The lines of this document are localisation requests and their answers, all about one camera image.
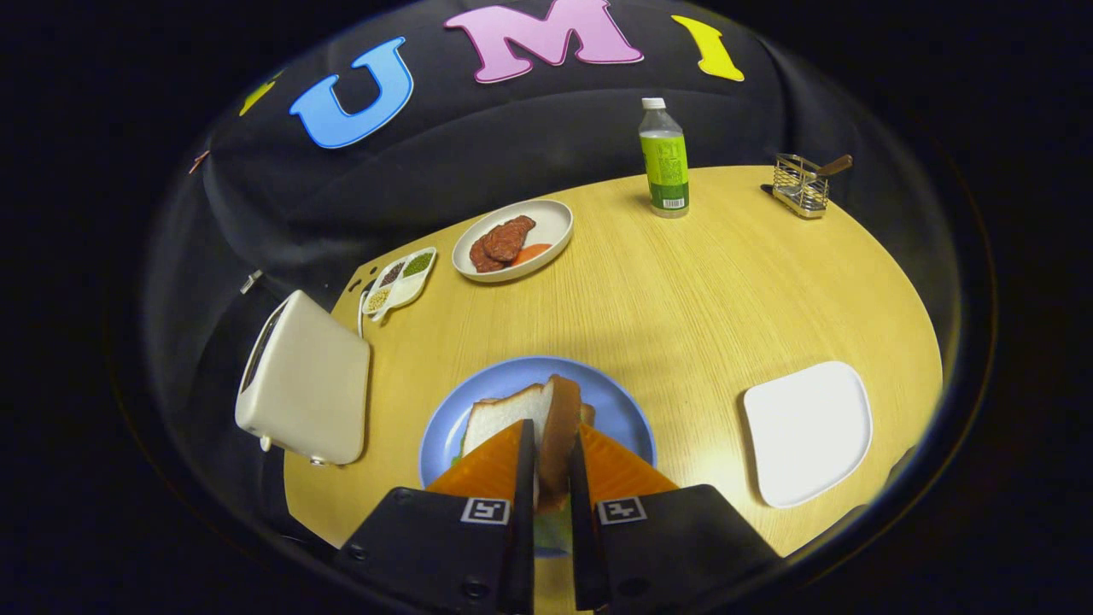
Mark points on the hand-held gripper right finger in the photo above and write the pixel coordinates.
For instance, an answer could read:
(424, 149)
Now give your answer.
(585, 555)

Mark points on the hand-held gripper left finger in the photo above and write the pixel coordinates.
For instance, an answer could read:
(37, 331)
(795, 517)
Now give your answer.
(523, 555)

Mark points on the green lettuce leaf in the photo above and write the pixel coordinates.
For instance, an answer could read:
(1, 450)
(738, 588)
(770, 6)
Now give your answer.
(553, 531)

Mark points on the toasted bread slice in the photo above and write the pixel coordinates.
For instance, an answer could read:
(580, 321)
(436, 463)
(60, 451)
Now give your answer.
(559, 436)

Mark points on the blue plate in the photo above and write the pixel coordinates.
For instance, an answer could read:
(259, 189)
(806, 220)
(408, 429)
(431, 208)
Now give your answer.
(512, 376)

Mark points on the square white plate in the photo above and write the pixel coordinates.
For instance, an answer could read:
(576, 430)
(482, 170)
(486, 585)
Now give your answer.
(807, 431)

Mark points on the white toaster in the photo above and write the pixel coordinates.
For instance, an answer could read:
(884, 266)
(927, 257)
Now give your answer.
(307, 384)

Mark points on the white divided bean dish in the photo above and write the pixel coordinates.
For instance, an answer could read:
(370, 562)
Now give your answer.
(401, 286)

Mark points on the brown meat patty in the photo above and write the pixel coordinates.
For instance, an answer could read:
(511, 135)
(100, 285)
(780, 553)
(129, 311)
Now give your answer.
(511, 237)
(482, 256)

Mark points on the red tomato slice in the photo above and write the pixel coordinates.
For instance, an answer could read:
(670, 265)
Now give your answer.
(534, 253)

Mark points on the round white plate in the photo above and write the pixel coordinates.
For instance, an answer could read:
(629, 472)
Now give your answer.
(551, 226)

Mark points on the white cloth clip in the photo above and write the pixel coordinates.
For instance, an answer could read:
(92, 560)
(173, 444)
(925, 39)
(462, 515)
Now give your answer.
(250, 281)

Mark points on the green label drink bottle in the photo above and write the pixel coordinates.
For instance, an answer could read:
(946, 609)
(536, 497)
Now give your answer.
(666, 162)

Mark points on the red cloth clip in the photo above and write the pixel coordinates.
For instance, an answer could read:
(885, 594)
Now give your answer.
(199, 161)

